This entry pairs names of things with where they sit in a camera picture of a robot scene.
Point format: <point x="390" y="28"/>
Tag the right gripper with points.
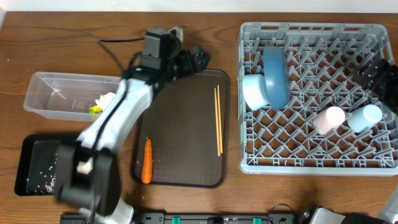
<point x="380" y="87"/>

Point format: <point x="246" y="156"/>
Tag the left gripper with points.
<point x="191" y="67"/>

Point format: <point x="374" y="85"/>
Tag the light blue cup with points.
<point x="364" y="118"/>

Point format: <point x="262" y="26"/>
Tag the light blue bowl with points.
<point x="254" y="91"/>

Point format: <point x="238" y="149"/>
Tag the pink cup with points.
<point x="328" y="119"/>

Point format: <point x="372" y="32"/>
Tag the blue plate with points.
<point x="276" y="77"/>

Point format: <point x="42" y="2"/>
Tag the white tissue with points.
<point x="105" y="100"/>

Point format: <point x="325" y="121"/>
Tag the green foil wrapper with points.
<point x="95" y="109"/>

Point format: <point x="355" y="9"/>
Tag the orange carrot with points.
<point x="147" y="166"/>

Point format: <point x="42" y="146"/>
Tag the white rice pile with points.
<point x="42" y="177"/>

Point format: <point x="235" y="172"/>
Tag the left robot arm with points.
<point x="87" y="170"/>

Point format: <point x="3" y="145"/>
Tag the grey dishwasher rack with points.
<point x="321" y="58"/>

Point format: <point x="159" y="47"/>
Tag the black waste tray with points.
<point x="36" y="145"/>

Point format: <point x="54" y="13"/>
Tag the dark brown serving tray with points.
<point x="181" y="125"/>

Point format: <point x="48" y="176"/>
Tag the clear plastic bin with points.
<point x="67" y="96"/>

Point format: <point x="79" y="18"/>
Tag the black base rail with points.
<point x="160" y="218"/>

